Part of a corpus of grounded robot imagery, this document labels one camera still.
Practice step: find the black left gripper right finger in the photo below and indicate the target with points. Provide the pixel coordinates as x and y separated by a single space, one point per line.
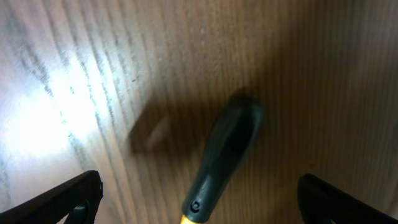
320 202

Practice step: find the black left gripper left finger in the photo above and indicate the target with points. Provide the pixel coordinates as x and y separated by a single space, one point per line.
75 201

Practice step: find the black yellow screwdriver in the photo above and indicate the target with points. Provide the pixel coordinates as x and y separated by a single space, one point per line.
231 138

